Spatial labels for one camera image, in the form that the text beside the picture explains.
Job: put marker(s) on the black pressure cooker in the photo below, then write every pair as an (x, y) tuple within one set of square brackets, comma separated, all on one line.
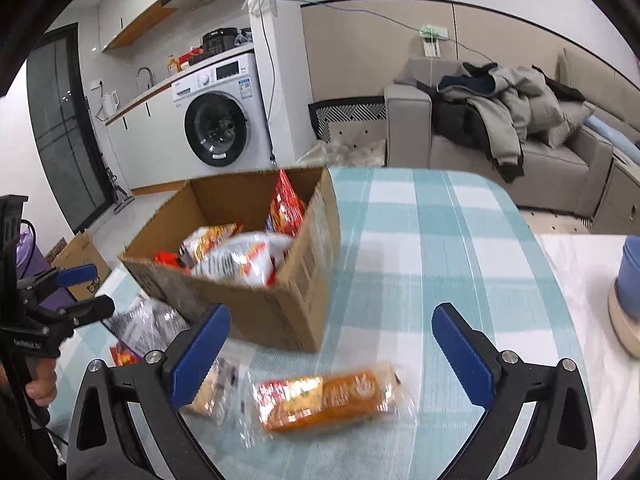
[(220, 41)]

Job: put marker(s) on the person's left hand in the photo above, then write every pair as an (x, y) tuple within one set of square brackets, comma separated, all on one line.
[(44, 385)]

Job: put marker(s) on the tall red snack packet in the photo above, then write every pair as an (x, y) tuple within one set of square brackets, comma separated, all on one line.
[(285, 205)]

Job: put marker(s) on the white wall cabinet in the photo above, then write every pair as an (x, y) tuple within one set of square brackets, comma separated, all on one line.
[(130, 20)]

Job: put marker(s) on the clear plastic bag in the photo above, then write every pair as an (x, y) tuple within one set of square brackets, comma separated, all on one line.
[(350, 156)]

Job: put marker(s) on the white electric kettle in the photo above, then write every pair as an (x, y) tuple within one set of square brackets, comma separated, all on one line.
[(111, 102)]

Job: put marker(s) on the kitchen faucet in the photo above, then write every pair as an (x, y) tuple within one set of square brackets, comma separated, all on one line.
[(149, 77)]

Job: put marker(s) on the patterned black chair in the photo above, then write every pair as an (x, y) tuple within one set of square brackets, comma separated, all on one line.
[(345, 109)]

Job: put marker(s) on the grey side cabinet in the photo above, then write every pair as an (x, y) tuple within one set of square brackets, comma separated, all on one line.
[(620, 195)]

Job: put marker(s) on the silver purple snack packet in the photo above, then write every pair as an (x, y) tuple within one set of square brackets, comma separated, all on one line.
[(145, 325)]

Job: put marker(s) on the white kitchen counter cabinet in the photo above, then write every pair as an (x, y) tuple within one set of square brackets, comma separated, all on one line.
[(150, 145)]

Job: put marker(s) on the dotted rug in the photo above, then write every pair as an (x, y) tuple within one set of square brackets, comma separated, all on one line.
[(555, 220)]

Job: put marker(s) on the pale cracker packet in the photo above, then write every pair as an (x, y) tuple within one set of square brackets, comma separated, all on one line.
[(220, 385)]

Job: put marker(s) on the dark red snack packet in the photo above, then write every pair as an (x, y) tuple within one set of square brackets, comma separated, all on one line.
[(167, 259)]

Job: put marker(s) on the orange cracker packet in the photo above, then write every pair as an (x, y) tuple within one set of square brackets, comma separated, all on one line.
[(325, 397)]

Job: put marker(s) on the blue basin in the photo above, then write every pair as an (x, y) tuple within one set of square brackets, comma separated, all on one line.
[(631, 280)]

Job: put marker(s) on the red box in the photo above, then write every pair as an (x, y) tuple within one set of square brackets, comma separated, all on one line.
[(192, 57)]

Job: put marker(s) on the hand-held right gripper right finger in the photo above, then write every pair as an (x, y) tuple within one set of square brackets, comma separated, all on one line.
[(465, 355)]

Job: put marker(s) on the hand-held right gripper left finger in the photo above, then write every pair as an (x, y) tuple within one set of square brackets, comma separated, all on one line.
[(200, 355)]

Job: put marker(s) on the yellow bottle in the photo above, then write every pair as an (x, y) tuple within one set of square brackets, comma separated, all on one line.
[(173, 66)]

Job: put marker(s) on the grey cushion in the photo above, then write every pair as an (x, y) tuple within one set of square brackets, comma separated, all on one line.
[(570, 121)]

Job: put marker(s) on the black clothing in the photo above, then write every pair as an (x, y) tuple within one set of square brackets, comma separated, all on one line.
[(455, 120)]

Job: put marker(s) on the brown cardboard box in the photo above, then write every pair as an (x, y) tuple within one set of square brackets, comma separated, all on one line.
[(295, 305)]

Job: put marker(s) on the grey sofa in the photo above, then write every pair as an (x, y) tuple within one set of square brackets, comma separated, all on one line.
[(550, 170)]

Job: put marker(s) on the red orange snack packet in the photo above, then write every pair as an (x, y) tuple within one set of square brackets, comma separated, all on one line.
[(124, 356)]

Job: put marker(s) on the white red snack packet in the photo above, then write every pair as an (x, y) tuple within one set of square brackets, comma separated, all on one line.
[(235, 260)]

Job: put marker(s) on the orange white snack packet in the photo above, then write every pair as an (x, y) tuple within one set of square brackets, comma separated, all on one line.
[(210, 239)]

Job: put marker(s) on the dark glass door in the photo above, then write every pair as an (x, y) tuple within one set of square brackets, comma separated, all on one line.
[(60, 125)]

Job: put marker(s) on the pile of jackets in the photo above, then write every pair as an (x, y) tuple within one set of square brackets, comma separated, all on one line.
[(500, 125)]

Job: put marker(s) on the floor mop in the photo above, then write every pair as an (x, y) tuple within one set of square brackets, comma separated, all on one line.
[(122, 201)]

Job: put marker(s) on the checkered teal tablecloth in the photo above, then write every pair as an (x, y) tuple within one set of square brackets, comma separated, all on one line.
[(400, 240)]

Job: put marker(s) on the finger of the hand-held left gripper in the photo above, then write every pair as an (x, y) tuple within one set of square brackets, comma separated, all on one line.
[(75, 275), (85, 312)]

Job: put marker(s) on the light blue pillow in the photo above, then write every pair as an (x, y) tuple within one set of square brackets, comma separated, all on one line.
[(615, 133)]

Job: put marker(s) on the wall socket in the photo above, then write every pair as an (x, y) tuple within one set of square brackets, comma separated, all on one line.
[(432, 40)]

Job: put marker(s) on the white washing machine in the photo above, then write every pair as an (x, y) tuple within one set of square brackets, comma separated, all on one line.
[(215, 130)]

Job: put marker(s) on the printed floor cardboard box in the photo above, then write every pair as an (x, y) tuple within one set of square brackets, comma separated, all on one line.
[(80, 257)]

